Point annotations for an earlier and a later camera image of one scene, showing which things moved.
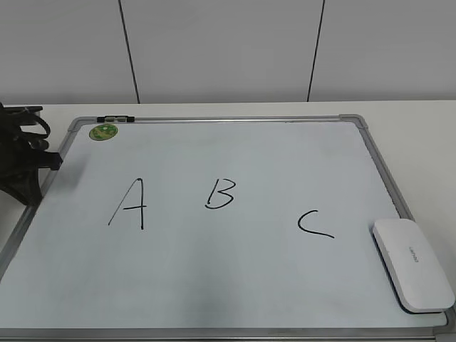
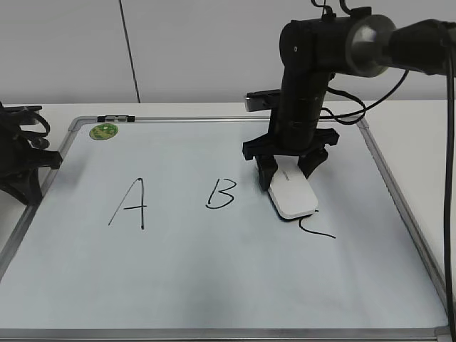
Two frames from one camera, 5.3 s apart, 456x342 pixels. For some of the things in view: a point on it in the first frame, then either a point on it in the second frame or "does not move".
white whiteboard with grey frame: (213, 229) does not move
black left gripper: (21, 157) does not move
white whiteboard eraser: (411, 266) -> (291, 192)
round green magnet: (103, 132) does not move
